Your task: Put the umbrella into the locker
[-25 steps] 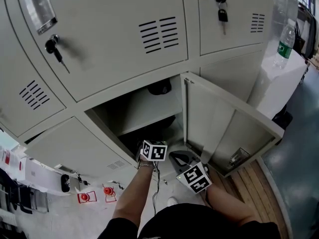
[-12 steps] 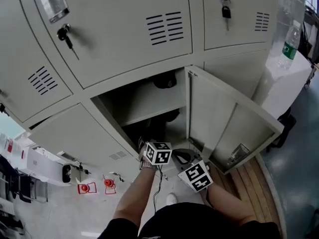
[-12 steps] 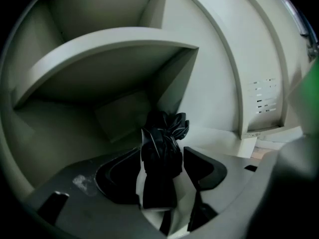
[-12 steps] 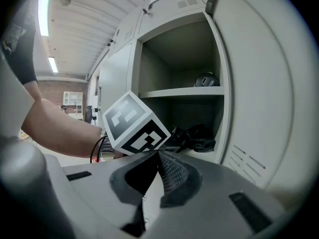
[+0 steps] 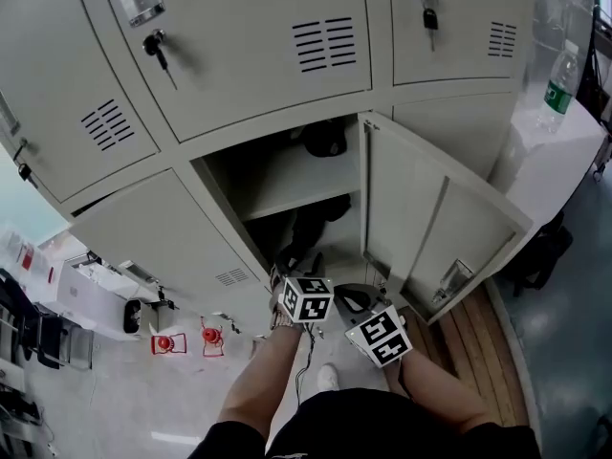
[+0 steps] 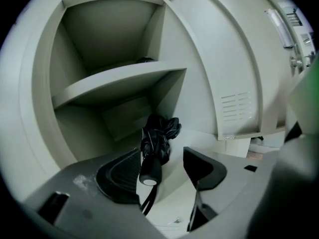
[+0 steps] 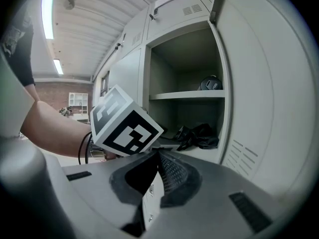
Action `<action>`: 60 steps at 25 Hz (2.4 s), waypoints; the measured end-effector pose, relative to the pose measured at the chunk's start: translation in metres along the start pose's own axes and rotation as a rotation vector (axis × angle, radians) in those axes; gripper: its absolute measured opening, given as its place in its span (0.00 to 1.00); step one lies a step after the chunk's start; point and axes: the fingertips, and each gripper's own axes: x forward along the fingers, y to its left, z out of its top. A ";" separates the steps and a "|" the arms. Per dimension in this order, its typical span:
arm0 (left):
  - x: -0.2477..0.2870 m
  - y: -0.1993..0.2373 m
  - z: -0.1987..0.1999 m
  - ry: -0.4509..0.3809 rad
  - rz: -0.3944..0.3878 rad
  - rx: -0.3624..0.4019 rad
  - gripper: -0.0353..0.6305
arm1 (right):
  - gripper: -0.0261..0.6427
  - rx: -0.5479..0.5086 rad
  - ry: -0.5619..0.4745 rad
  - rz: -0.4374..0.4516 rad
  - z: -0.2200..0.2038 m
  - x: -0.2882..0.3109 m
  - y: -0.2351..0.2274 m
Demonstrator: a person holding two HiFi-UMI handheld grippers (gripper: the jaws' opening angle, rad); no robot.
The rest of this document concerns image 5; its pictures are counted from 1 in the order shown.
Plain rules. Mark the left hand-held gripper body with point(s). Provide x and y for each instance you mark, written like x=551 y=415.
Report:
x=308 y=301

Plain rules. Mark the clear plastic water bottle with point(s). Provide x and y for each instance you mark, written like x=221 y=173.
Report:
x=559 y=89

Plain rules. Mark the translucent jug red label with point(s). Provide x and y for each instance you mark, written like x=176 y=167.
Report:
x=28 y=256

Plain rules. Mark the grey metal locker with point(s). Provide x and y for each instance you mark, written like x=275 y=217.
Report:
x=239 y=79

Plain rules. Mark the white trash bin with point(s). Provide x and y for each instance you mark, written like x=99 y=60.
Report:
x=136 y=316

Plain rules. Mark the black backpack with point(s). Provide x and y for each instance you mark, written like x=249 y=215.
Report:
x=545 y=251

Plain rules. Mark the white counter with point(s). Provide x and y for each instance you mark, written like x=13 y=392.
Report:
x=550 y=160

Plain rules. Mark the black round object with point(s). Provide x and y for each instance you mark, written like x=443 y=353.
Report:
x=325 y=139

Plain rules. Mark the person's black shirt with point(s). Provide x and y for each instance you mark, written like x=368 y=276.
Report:
x=363 y=428

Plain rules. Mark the silver wristwatch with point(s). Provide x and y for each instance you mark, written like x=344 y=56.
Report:
x=283 y=318

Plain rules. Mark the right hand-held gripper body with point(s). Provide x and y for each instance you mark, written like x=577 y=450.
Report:
x=382 y=335

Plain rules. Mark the person's white left shoe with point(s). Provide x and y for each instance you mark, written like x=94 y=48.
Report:
x=328 y=378

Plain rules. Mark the black office chair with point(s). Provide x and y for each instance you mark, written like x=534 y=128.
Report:
x=28 y=323

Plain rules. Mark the white desk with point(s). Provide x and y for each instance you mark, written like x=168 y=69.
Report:
x=100 y=299

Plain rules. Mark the person's left forearm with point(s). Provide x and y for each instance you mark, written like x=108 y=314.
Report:
x=258 y=380

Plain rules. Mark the wooden floor platform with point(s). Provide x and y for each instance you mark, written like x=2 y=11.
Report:
x=483 y=352

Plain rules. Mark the person's right forearm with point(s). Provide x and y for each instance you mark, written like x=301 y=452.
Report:
x=435 y=390

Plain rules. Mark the black umbrella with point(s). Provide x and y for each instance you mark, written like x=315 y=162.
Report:
x=311 y=227

